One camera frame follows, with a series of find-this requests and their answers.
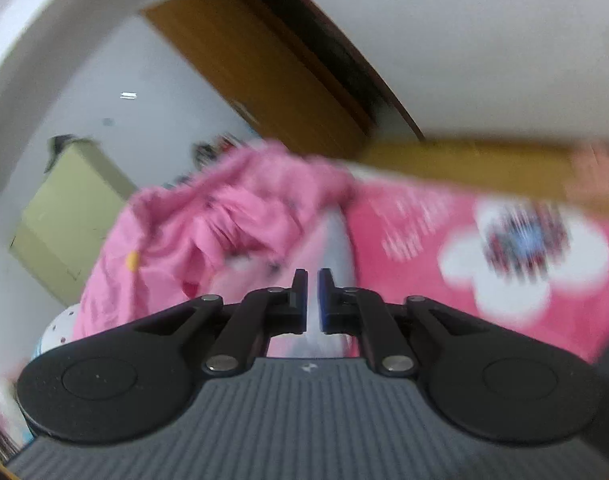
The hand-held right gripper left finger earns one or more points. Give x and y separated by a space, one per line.
299 301

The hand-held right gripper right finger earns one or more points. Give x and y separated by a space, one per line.
325 305

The pink garment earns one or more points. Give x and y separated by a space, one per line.
209 220

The pink floral blanket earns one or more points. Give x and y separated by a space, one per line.
409 270

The wooden bed board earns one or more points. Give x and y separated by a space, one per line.
474 170

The wooden door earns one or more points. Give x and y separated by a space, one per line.
269 75

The white polka-dot cloth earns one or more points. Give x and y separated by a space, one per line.
59 332

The green cabinet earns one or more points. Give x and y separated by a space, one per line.
69 210

